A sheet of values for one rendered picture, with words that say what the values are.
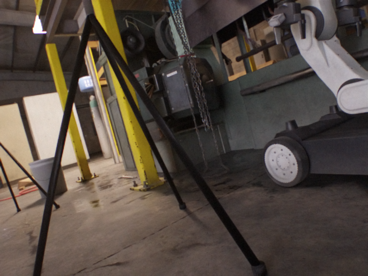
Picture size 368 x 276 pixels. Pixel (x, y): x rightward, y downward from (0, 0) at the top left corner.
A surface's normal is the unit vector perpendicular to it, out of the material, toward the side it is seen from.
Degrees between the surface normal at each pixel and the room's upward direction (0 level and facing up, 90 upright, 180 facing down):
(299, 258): 0
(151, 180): 90
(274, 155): 90
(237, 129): 90
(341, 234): 0
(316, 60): 115
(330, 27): 122
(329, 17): 94
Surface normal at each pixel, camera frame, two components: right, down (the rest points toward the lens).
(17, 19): 0.60, -0.11
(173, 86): -0.52, 0.19
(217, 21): -0.76, 0.24
